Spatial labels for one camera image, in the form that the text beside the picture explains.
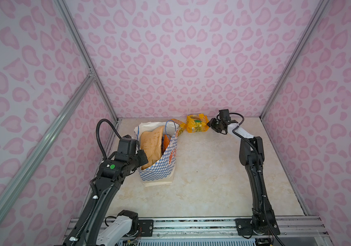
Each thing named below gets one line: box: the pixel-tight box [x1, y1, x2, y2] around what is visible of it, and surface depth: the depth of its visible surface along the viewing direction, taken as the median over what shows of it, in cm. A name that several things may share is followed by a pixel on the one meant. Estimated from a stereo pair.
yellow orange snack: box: [185, 113, 210, 133], surface depth 112 cm
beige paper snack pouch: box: [140, 125, 165, 169], surface depth 82 cm
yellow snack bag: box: [170, 118, 187, 136], surface depth 112 cm
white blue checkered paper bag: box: [133, 120, 180, 187], surface depth 78 cm
